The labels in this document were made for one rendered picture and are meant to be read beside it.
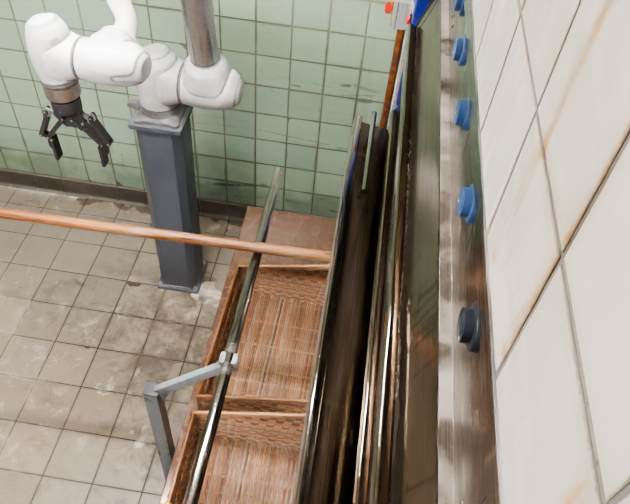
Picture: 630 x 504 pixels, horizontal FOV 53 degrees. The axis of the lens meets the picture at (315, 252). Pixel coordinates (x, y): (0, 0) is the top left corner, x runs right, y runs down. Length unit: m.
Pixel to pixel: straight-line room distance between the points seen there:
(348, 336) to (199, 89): 1.27
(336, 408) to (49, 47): 1.05
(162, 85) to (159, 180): 0.46
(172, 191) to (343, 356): 1.56
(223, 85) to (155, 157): 0.47
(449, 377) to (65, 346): 2.54
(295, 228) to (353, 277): 1.25
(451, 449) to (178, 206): 2.21
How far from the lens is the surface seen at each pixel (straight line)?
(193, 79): 2.33
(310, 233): 2.67
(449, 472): 0.70
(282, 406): 1.99
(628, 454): 0.31
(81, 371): 3.04
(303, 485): 1.17
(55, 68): 1.68
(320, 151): 3.13
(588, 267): 0.37
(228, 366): 1.58
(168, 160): 2.61
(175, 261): 3.06
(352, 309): 1.40
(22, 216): 1.96
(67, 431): 2.91
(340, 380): 1.30
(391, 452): 0.89
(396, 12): 2.32
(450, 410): 0.73
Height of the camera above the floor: 2.52
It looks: 48 degrees down
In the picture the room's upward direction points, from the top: 6 degrees clockwise
